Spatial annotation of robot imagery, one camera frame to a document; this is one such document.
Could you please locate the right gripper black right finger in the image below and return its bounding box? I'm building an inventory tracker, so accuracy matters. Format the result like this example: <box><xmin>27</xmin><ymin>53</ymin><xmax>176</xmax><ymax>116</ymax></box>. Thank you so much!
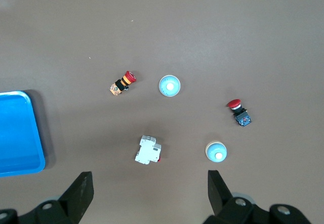
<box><xmin>202</xmin><ymin>169</ymin><xmax>312</xmax><ymax>224</ymax></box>

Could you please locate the red push button black base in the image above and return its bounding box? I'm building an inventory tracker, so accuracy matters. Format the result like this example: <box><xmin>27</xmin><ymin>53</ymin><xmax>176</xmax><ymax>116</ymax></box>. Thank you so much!
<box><xmin>226</xmin><ymin>98</ymin><xmax>253</xmax><ymax>128</ymax></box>

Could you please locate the blue bell cream button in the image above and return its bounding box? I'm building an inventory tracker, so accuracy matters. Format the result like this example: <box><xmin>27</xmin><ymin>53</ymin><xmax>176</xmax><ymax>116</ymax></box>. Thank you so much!
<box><xmin>158</xmin><ymin>75</ymin><xmax>181</xmax><ymax>98</ymax></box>
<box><xmin>205</xmin><ymin>140</ymin><xmax>228</xmax><ymax>163</ymax></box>

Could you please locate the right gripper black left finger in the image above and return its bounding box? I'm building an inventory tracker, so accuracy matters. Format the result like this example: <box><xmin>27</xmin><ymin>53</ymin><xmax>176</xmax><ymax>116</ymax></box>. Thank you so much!
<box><xmin>0</xmin><ymin>171</ymin><xmax>94</xmax><ymax>224</ymax></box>

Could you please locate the blue plastic tray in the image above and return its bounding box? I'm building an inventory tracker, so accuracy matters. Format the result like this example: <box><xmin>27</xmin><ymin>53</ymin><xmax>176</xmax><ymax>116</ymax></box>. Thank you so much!
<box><xmin>0</xmin><ymin>90</ymin><xmax>46</xmax><ymax>178</ymax></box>

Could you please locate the red yellow emergency stop button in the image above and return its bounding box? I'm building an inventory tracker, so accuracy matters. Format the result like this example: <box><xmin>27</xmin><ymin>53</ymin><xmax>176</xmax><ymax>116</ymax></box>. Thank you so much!
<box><xmin>109</xmin><ymin>70</ymin><xmax>137</xmax><ymax>97</ymax></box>

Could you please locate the white circuit breaker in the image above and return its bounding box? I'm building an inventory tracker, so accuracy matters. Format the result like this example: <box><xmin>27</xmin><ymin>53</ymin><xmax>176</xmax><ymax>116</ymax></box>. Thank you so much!
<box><xmin>134</xmin><ymin>135</ymin><xmax>162</xmax><ymax>166</ymax></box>

